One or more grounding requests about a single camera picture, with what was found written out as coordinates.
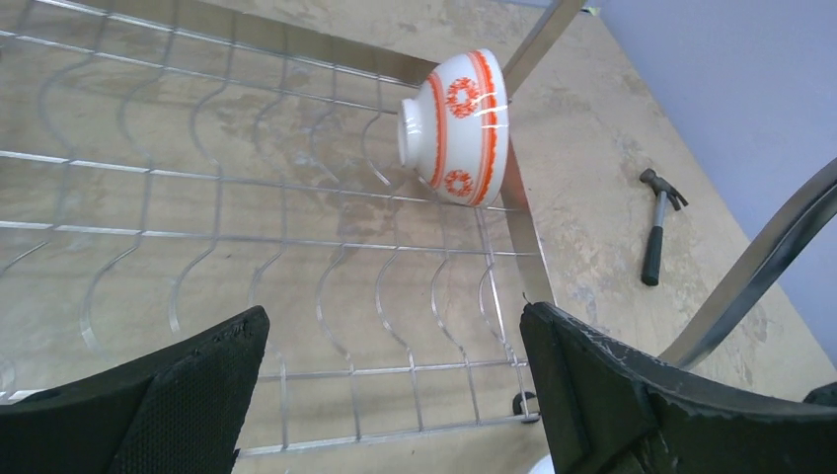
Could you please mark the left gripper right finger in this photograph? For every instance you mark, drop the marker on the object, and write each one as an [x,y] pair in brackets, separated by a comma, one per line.
[609,408]

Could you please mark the small black hammer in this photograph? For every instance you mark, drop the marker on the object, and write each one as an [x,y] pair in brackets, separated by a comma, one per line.
[665,194]

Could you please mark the orange patterned bowl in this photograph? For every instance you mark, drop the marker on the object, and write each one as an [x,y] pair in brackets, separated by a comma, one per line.
[454,132]

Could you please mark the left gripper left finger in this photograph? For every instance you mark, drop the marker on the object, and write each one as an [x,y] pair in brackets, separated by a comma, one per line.
[177,410]

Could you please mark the steel two-tier dish rack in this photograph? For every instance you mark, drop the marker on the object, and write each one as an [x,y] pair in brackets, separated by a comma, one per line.
[167,164]

